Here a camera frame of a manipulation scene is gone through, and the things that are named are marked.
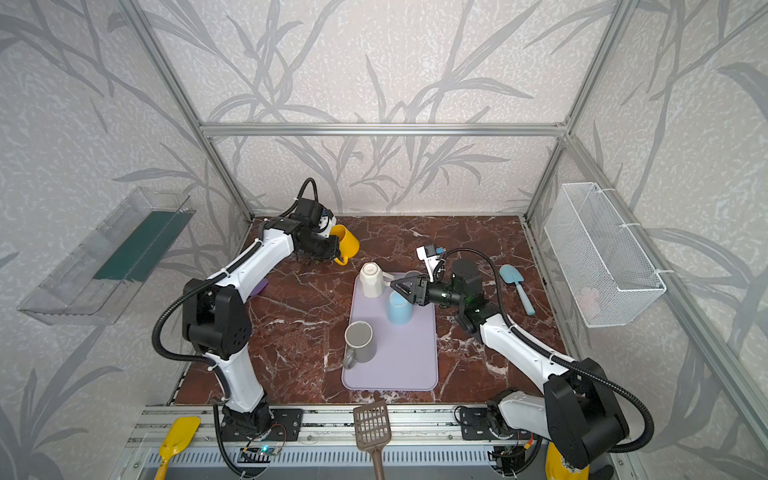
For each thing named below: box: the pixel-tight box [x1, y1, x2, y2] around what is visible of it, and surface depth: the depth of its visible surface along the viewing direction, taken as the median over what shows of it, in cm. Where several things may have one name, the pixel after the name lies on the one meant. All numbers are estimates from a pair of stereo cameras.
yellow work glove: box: [545, 442, 591, 480], surface depth 68 cm
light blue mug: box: [387, 290, 413, 325], surface depth 88 cm
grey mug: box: [343, 320, 377, 370], surface depth 80 cm
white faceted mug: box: [359, 262, 385, 299], surface depth 93 cm
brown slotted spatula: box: [353, 400, 392, 480], surface depth 73 cm
